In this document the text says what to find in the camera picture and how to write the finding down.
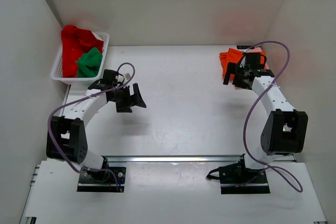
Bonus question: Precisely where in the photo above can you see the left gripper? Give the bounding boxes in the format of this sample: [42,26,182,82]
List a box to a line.
[111,82,146,112]

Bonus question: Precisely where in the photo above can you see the orange t shirt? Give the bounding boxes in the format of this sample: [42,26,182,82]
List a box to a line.
[219,48,243,78]

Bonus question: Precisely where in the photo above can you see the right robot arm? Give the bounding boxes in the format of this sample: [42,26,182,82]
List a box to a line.
[223,52,308,182]

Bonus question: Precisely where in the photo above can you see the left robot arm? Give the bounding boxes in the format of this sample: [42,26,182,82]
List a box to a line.
[46,70,146,181]

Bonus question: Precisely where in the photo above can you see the black label plate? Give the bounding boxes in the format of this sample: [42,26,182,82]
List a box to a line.
[236,45,250,50]

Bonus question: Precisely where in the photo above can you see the folded pink t shirt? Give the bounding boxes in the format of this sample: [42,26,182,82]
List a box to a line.
[247,47,266,64]

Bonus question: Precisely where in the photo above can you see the green t shirt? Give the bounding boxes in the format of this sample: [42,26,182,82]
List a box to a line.
[76,47,103,78]

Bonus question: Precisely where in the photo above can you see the white plastic basket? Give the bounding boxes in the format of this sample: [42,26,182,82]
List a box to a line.
[50,31,110,86]

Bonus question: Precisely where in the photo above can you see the red t shirt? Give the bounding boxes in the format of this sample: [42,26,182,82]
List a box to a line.
[61,25,104,78]

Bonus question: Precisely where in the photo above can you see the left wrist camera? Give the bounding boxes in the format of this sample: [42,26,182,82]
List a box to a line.
[117,73,131,84]

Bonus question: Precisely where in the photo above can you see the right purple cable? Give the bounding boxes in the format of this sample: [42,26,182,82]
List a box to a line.
[220,40,303,193]

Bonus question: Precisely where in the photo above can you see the purple cable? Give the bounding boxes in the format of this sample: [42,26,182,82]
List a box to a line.
[220,40,303,193]
[46,62,136,193]

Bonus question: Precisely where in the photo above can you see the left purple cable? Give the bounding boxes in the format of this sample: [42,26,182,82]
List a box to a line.
[46,62,136,193]

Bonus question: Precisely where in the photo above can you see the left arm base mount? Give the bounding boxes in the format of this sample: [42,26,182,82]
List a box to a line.
[77,164,127,193]

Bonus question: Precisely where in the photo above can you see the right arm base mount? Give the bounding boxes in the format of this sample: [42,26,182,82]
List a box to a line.
[206,155,270,195]

